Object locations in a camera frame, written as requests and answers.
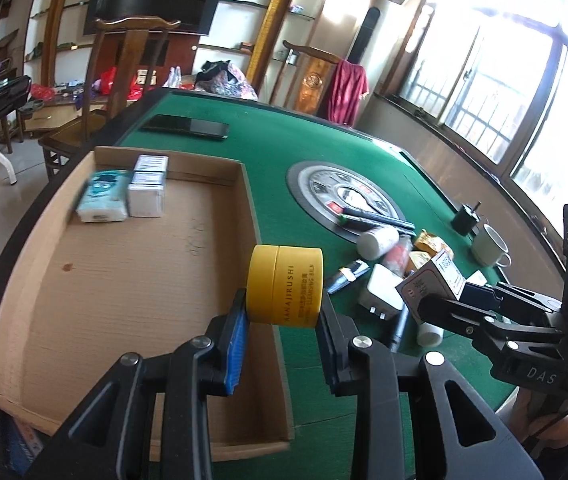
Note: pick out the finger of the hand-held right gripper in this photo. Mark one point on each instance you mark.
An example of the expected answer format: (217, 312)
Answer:
(523, 302)
(451, 312)

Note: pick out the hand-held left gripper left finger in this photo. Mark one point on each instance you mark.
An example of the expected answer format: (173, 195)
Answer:
(236, 341)

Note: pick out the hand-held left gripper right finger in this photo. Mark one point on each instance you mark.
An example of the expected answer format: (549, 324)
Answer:
(326, 347)

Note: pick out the white and red small carton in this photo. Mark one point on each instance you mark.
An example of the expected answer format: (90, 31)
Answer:
(428, 280)

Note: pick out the yellow cream jar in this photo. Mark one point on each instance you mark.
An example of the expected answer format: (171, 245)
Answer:
(284, 285)

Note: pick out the white pill bottle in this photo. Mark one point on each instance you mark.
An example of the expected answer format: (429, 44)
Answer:
(376, 242)

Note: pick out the shallow cardboard box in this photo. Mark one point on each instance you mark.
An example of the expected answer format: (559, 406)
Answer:
(129, 280)

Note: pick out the person's right hand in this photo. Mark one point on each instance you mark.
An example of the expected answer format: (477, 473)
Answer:
(563, 435)

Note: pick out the tiny white bottle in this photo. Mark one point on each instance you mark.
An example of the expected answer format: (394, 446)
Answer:
(429, 334)

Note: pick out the dark grey pen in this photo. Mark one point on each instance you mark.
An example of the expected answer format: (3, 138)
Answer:
(398, 330)

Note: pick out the pale yellow packet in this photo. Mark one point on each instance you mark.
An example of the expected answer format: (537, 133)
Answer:
(417, 261)

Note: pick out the white cup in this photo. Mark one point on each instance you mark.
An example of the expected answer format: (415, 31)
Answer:
(488, 245)

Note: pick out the gold foil packet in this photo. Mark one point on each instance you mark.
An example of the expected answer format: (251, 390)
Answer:
(431, 242)

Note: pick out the white charger plug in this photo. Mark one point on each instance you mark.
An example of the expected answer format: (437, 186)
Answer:
(381, 290)

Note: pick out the pink tube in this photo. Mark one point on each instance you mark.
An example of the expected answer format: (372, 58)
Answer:
(397, 257)

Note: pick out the black motor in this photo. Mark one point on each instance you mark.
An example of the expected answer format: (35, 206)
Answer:
(465, 220)

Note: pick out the black marker with green end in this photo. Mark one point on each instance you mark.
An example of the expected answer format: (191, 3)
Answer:
(383, 224)

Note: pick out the black marker with blue end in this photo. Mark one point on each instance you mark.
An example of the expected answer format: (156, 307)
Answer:
(371, 213)

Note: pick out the round grey table control panel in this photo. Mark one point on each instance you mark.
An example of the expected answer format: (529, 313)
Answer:
(324, 187)

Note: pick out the white small box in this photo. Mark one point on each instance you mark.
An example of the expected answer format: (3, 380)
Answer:
(146, 197)

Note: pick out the teal and white tissue pack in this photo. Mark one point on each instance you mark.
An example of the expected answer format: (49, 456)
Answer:
(104, 197)

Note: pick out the black smartphone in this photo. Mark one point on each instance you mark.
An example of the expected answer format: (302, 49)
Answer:
(184, 126)

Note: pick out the large window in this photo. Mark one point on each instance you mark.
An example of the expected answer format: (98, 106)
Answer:
(503, 75)

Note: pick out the red cloth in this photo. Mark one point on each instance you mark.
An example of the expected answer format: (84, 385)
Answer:
(346, 92)

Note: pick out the floral cloth bag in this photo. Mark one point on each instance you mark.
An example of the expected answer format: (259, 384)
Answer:
(226, 82)

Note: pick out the dark wooden chair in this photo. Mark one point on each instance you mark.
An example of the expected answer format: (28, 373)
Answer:
(89, 125)

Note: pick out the carved wooden chair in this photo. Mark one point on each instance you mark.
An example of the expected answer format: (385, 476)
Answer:
(309, 80)

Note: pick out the tall standing air conditioner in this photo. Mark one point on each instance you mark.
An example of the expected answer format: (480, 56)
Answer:
(368, 40)

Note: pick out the red plastic bag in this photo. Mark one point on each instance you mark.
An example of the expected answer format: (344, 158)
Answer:
(109, 80)

